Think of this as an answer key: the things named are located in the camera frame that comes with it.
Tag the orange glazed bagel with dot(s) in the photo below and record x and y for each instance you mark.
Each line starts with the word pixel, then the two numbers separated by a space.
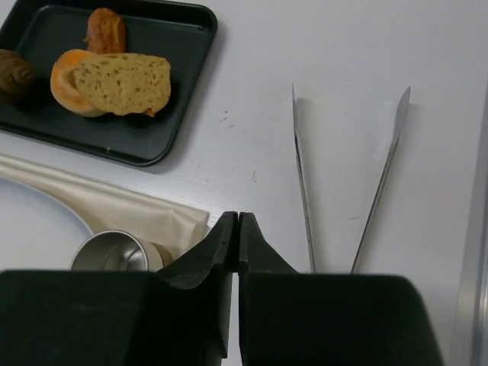
pixel 62 84

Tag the orange-brown pastry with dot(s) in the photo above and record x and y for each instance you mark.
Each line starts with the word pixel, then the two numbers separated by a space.
pixel 106 32

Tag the aluminium frame rail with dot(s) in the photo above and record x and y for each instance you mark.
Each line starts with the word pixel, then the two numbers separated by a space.
pixel 469 339

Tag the sliced seeded bread loaf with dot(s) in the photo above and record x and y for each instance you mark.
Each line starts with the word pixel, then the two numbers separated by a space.
pixel 124 83

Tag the black baking tray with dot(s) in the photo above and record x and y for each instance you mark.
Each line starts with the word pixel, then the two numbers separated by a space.
pixel 40 31

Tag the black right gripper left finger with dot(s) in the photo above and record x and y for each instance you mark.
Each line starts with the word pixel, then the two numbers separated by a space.
pixel 179 315

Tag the pale blue oval plate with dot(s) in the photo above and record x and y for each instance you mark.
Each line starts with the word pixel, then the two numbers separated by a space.
pixel 37 230

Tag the brown chocolate croissant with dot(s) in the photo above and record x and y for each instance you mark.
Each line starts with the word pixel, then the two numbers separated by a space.
pixel 17 77

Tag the steel cup with cream sleeve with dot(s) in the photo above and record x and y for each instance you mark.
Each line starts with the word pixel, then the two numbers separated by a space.
pixel 117 250

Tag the cream cloth placemat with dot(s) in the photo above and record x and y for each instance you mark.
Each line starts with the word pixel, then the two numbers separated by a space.
pixel 175 227

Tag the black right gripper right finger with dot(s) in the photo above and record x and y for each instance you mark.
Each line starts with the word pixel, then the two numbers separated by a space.
pixel 289 318

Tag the steel serving tongs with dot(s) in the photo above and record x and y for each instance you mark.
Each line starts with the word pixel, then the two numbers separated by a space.
pixel 399 122

